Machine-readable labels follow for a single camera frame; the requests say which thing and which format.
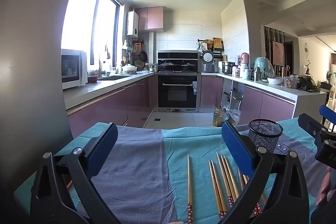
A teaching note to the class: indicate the black lidded cooking pot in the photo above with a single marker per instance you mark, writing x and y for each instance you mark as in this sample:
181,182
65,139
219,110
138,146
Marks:
167,66
189,66

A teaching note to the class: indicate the pink kettle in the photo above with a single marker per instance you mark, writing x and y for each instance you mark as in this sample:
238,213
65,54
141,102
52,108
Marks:
244,58

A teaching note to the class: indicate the framed pink wall painting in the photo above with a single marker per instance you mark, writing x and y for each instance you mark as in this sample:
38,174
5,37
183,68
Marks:
277,53

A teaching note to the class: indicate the crumpled plastic bag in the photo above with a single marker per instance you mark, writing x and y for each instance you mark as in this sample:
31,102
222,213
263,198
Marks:
233,116

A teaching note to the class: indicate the pink kitchen base cabinets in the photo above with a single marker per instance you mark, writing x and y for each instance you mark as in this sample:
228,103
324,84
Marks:
110,106
262,106

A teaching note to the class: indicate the green countertop appliance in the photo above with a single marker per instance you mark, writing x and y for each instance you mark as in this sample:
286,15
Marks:
263,67

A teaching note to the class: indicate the hanging black frying pan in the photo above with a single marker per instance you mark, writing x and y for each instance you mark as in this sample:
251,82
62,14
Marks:
143,56

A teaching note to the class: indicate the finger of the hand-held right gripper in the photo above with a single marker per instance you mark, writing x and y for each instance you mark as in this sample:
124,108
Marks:
309,124
326,111

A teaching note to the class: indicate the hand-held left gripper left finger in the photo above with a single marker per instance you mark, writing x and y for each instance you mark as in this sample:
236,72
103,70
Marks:
105,145

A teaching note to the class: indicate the stainless steel stockpot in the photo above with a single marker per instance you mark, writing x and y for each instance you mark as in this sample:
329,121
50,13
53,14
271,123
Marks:
227,67

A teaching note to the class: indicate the wooden chopstick floral red end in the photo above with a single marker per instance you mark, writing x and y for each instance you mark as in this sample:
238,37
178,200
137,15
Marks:
189,182
215,187
220,187
223,176

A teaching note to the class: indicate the person's right hand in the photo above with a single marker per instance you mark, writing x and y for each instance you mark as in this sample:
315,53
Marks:
326,190

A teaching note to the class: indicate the white bowl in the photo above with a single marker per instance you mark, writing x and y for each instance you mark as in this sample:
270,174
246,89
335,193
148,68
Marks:
275,81

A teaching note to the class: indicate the large cooking oil bottle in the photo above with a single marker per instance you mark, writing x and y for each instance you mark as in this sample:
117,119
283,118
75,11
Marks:
217,117

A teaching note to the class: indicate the small steel kettle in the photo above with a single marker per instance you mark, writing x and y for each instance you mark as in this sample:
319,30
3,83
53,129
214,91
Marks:
153,67

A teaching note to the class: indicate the white wall water heater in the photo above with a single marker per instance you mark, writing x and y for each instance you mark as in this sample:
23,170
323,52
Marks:
132,24

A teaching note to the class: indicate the brown woven bowl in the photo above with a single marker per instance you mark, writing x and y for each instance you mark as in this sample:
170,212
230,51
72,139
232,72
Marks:
139,64

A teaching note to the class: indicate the bunch of wooden chopsticks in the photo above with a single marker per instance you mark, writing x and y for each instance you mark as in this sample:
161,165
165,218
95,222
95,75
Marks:
229,176

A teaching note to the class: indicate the bunch of leafy greens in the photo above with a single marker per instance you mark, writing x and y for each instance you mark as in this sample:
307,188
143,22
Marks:
308,85

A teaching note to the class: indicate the dark red bowl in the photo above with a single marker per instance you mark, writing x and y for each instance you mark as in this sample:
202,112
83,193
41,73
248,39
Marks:
92,79

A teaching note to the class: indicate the small clear plastic bottle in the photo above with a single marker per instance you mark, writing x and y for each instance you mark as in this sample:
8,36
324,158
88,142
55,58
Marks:
225,116

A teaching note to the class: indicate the dark slatted room divider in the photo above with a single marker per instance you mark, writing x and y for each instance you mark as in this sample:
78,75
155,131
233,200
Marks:
268,43

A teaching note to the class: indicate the white plastic jar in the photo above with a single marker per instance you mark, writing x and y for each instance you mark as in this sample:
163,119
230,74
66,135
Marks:
244,71

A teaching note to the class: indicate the wall-mounted utensil rack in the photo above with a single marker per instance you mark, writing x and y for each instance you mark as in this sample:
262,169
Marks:
137,47

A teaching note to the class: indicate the black built-in stove oven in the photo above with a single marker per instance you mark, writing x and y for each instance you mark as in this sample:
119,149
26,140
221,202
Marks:
177,92

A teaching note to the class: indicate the pink wall cabinet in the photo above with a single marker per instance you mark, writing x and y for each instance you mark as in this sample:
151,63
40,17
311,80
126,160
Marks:
152,18

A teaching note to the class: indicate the white casserole pot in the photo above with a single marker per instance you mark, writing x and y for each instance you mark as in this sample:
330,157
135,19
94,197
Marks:
129,69

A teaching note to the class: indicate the steel thermos bottle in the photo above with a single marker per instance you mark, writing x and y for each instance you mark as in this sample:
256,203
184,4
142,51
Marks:
257,74

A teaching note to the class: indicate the large kitchen window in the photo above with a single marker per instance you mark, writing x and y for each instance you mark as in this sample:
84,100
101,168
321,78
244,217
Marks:
84,22

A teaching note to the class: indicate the clear plastic food box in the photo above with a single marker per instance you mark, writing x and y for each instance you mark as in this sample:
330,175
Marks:
290,83

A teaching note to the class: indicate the kitchen sink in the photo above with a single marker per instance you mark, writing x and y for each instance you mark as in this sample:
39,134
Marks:
115,77

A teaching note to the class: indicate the grey refrigerator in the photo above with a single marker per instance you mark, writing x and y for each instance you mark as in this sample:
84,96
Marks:
29,56

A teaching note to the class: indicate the black mesh pen holder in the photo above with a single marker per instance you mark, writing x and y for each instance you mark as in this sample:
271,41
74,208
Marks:
265,134

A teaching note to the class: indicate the wooden cutting board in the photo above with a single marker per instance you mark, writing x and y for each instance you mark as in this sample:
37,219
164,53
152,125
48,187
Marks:
217,43

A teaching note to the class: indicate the black wall storage rack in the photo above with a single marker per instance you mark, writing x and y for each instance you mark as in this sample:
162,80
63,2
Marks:
210,46

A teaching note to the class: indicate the silver rice cooker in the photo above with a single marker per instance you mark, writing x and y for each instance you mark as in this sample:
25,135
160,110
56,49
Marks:
208,61

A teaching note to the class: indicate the teal and purple tablecloth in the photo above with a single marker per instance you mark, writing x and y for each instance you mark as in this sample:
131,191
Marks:
147,161

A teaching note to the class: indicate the white microwave oven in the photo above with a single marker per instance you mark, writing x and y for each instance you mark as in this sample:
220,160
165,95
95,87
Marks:
72,69

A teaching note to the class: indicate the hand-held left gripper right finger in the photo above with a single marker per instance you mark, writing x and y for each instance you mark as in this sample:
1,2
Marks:
236,148

